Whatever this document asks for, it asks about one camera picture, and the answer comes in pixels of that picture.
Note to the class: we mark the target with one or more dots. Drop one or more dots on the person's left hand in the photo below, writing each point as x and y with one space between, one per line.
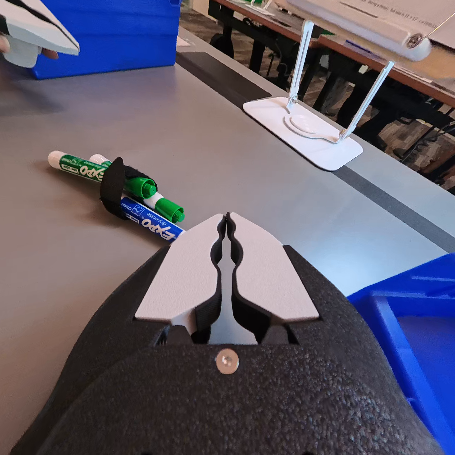
49 54

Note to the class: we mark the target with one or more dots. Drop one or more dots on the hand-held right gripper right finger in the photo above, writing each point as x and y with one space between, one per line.
270 280

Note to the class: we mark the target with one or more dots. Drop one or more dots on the instruction sheet board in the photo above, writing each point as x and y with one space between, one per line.
401 14

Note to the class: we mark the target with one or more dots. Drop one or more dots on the blue dry erase marker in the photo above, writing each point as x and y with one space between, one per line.
153 222

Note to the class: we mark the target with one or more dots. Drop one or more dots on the white metal document stand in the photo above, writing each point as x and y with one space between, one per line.
312 128

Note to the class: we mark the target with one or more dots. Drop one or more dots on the blue plastic bin with markers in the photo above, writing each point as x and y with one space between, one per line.
117 35

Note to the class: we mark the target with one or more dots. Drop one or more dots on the green dry erase marker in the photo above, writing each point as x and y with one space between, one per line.
74 165
167 208

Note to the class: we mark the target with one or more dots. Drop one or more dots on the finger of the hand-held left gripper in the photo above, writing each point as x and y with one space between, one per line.
46 14
39 35

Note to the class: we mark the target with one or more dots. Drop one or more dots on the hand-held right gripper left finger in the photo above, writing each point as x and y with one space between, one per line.
181 277

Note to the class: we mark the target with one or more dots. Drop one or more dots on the wooden background table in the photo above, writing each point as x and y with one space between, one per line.
408 76
270 23

